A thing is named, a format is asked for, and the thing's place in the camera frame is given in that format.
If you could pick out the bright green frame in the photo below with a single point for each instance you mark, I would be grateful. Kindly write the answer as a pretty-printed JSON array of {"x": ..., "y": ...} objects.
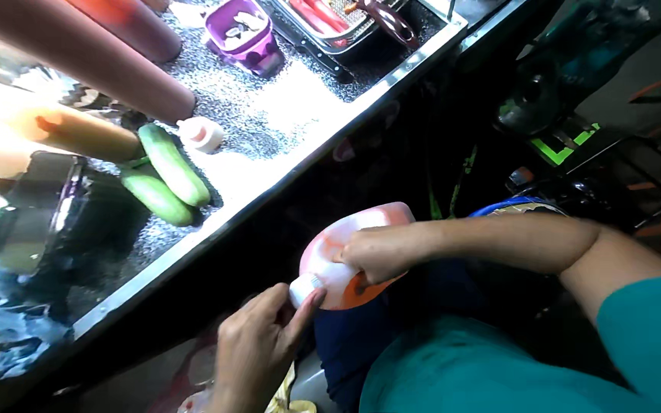
[{"x": 563, "y": 152}]

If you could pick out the person's body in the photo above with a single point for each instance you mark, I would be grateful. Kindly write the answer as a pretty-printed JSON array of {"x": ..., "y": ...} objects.
[{"x": 468, "y": 367}]

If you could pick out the green cucumber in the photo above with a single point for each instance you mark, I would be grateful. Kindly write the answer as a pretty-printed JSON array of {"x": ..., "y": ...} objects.
[
  {"x": 155, "y": 198},
  {"x": 174, "y": 165}
]

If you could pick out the reddish cylinder with orange glow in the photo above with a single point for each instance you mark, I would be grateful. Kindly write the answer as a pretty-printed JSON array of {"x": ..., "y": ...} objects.
[{"x": 141, "y": 31}]

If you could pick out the speckled counter with metal edge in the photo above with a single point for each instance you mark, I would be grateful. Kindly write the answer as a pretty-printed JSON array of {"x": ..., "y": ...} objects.
[{"x": 307, "y": 149}]

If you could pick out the small white squeeze bottle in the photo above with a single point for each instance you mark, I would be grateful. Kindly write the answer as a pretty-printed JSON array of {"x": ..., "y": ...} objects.
[{"x": 204, "y": 135}]

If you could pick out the person's left thumb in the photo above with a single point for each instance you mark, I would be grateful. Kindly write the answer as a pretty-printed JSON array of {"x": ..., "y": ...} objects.
[{"x": 304, "y": 316}]

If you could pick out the long brownish-pink cylinder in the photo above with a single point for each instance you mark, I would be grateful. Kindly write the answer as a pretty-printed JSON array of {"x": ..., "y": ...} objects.
[{"x": 106, "y": 69}]

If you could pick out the metal tray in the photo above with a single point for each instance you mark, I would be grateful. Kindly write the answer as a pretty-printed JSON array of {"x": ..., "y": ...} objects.
[{"x": 350, "y": 45}]

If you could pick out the translucent jug with orange liquid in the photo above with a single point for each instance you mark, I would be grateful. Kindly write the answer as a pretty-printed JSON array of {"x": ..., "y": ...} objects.
[{"x": 330, "y": 252}]

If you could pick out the person's right hand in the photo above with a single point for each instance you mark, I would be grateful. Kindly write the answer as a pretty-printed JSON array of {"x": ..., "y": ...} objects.
[{"x": 391, "y": 251}]

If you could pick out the blue-rimmed bucket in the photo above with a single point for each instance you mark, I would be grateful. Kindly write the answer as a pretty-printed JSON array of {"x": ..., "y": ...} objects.
[{"x": 505, "y": 205}]

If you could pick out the orange-yellow sauce bottle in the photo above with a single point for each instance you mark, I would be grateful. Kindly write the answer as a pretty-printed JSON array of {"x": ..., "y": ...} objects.
[{"x": 89, "y": 135}]

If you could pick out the pale yellow wrapper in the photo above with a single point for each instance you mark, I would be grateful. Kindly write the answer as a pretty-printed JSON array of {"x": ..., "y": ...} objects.
[{"x": 284, "y": 396}]

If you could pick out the black metal rack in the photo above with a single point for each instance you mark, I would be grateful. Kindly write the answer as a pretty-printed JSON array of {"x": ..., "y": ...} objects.
[{"x": 652, "y": 152}]

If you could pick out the red sausages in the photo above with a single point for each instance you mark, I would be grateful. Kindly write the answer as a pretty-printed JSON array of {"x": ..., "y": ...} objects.
[{"x": 319, "y": 17}]

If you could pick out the person's right forearm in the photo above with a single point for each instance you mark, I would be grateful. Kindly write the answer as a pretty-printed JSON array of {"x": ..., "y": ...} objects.
[{"x": 502, "y": 241}]

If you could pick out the person's left fingers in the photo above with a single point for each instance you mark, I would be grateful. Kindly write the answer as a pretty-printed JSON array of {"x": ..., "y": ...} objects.
[{"x": 271, "y": 299}]

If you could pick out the purple plastic cup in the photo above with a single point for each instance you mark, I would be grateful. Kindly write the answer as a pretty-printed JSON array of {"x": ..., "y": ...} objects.
[{"x": 250, "y": 50}]

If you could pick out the light blue plastic bag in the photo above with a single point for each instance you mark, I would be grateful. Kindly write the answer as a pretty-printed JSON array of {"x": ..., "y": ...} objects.
[{"x": 12, "y": 327}]

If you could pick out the person's right fingers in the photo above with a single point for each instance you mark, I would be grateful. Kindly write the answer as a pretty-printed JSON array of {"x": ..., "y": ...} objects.
[{"x": 350, "y": 253}]

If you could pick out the white ribbed cap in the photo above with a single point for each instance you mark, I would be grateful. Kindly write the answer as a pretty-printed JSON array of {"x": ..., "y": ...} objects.
[{"x": 304, "y": 288}]

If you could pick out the person's left hand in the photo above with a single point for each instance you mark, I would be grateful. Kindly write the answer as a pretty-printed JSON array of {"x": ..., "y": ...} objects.
[{"x": 250, "y": 344}]

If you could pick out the person's left forearm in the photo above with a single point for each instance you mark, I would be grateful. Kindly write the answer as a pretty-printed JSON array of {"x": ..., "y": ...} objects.
[{"x": 238, "y": 405}]

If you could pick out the person's legs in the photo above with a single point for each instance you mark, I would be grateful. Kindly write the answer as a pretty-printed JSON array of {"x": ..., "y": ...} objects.
[{"x": 347, "y": 350}]

